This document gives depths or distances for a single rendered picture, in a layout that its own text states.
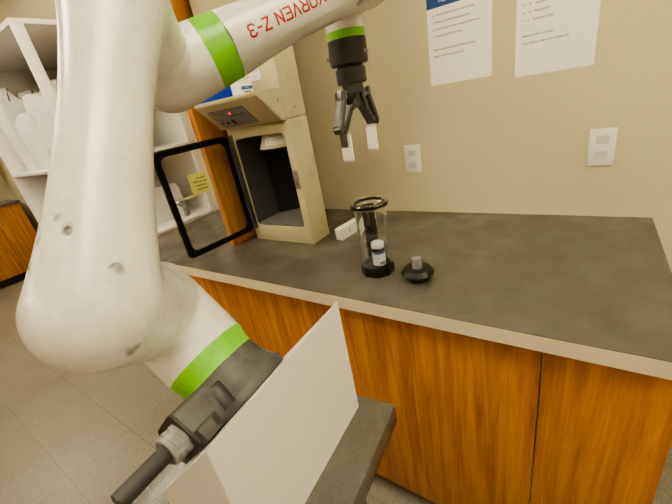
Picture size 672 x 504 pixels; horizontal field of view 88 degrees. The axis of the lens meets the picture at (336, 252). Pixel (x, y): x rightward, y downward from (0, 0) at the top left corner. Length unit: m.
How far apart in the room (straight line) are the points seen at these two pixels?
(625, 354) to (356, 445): 0.51
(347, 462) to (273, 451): 0.17
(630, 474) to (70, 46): 1.24
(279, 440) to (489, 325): 0.53
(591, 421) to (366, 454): 0.56
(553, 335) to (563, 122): 0.78
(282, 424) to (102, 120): 0.40
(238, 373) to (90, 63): 0.40
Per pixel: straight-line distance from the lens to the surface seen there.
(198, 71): 0.69
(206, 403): 0.51
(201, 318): 0.53
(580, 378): 0.93
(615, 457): 1.08
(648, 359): 0.85
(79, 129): 0.46
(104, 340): 0.40
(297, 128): 1.31
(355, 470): 0.62
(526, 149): 1.43
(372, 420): 0.66
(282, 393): 0.47
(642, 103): 1.41
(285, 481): 0.54
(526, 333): 0.84
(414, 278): 0.97
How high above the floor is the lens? 1.45
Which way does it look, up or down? 24 degrees down
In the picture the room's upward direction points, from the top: 11 degrees counter-clockwise
